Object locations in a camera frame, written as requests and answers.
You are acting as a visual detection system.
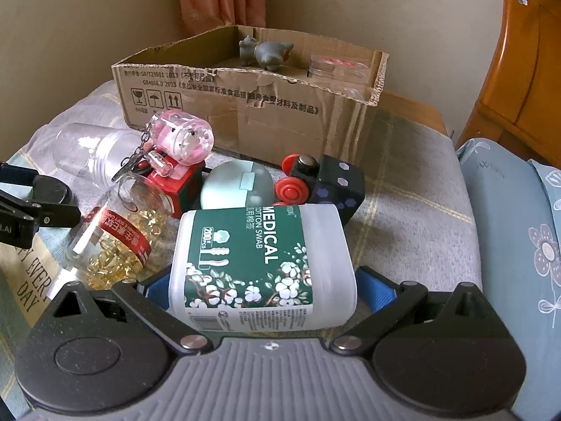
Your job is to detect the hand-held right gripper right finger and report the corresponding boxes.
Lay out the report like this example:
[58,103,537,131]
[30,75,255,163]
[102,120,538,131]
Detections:
[329,265,488,355]

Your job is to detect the grey toy animal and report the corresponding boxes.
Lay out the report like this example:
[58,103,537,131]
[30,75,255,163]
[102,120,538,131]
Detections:
[239,35,295,72]

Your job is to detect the clear plastic jar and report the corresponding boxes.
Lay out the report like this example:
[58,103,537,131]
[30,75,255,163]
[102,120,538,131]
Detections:
[52,123,152,185]

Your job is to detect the pink curtain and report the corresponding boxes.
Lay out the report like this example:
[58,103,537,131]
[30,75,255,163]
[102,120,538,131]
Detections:
[175,0,267,40]

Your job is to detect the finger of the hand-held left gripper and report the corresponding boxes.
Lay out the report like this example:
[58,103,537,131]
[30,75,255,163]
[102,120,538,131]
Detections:
[0,161,74,206]
[0,189,83,229]

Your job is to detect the blue floral pillow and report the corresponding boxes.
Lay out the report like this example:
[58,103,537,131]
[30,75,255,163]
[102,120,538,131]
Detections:
[493,158,561,421]

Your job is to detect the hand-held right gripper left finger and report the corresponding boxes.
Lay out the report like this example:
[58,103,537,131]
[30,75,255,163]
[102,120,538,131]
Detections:
[41,267,215,357]

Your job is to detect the white cotton swab box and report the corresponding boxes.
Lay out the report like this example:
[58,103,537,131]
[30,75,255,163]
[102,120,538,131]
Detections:
[169,204,358,329]

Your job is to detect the wooden board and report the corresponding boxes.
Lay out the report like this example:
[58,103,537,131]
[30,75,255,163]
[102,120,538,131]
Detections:
[381,91,452,138]

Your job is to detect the clear jar of yellow capsules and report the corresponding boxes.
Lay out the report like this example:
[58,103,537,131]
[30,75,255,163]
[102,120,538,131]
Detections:
[65,171,180,290]

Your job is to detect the clear plastic box red label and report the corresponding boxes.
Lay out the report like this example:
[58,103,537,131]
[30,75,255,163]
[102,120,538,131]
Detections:
[307,54,366,99]

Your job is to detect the brown cardboard box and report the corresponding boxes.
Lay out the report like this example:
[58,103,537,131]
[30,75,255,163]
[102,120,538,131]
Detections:
[111,24,390,172]

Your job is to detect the black toy car red wheels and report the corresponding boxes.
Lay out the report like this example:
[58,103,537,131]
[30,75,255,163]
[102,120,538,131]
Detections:
[274,153,365,224]

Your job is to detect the pale green round case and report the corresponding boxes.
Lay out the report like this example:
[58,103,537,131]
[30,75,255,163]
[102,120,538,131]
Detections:
[199,159,276,211]

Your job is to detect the wooden cabinet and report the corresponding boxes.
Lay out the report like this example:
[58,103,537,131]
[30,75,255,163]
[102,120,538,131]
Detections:
[453,0,561,161]

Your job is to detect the pink keychain toy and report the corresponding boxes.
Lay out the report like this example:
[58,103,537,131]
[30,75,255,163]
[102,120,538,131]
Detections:
[111,111,215,180]

